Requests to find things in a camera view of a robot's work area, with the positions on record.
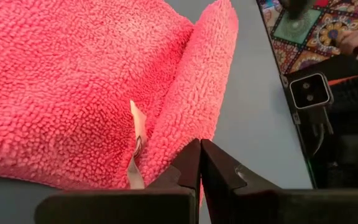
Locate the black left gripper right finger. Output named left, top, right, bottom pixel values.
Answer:
left=200, top=139, right=358, bottom=224

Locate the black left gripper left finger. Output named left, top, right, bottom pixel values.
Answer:
left=34, top=138, right=202, bottom=224

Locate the pink terry towel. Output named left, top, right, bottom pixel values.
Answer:
left=0, top=0, right=239, bottom=208

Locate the grey-blue table mat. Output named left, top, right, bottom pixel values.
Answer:
left=0, top=0, right=316, bottom=224

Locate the colourful mandala patchwork cloth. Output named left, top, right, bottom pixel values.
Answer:
left=256, top=0, right=358, bottom=75

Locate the person's hand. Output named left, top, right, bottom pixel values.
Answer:
left=336, top=26, right=358, bottom=60

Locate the black metal table frame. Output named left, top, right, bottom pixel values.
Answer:
left=255, top=0, right=319, bottom=189

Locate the black table-level camera box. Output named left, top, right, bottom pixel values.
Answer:
left=288, top=72, right=334, bottom=110

